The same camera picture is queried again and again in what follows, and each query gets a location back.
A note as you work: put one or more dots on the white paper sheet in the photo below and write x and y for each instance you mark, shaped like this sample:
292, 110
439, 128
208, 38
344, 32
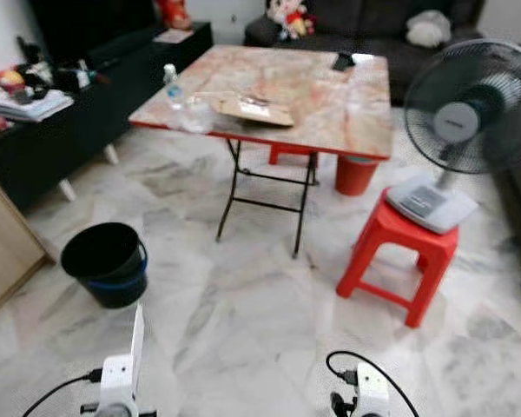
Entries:
138, 352

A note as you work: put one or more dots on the black plastic bucket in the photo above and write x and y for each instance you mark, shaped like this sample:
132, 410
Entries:
104, 261

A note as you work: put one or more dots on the red plastic stool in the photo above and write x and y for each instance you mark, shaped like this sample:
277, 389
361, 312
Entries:
286, 155
395, 248

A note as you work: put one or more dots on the light wood cabinet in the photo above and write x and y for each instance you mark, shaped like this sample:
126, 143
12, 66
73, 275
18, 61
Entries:
4, 252

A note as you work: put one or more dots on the red plastic bucket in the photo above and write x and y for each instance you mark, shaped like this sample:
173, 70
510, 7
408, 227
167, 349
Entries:
356, 176

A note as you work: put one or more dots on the black low tv console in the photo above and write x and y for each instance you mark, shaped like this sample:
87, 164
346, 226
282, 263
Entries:
61, 148

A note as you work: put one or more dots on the white paper stack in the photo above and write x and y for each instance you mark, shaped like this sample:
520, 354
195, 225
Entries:
26, 106

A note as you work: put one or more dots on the clear crumpled plastic bag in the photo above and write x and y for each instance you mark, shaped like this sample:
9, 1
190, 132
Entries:
195, 117

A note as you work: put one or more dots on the brown cardboard sheet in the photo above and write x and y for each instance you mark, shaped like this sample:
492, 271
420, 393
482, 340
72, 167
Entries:
252, 110

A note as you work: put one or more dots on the marble top folding table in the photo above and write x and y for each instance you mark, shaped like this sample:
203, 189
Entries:
313, 95

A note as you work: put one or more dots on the grey white standing fan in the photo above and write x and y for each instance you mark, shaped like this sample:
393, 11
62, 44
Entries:
469, 109

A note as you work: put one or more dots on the clear plastic water bottle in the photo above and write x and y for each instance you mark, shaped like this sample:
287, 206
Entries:
173, 87

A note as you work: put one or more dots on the yellow red toy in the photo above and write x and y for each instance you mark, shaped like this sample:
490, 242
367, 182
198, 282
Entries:
10, 82

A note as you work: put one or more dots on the small black object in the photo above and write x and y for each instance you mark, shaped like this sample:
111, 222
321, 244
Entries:
342, 62

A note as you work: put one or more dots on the flat light booklet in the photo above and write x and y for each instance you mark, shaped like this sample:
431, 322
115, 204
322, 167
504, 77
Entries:
174, 36

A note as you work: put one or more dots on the black television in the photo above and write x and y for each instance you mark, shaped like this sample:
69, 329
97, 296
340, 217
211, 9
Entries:
91, 26

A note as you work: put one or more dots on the white fluffy plush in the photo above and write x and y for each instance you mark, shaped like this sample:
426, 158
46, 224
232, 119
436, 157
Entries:
428, 30

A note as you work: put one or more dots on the red white plush doll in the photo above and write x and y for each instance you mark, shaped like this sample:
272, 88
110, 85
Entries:
291, 17

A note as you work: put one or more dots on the red figurine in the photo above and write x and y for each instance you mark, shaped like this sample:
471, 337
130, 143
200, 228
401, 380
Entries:
174, 12

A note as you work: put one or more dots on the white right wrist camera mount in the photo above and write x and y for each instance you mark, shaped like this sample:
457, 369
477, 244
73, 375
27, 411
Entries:
373, 393

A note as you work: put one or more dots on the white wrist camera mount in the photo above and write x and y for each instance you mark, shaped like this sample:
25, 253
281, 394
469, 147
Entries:
373, 393
117, 382

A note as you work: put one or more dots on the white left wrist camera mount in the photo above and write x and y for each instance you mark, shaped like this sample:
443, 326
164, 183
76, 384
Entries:
117, 382

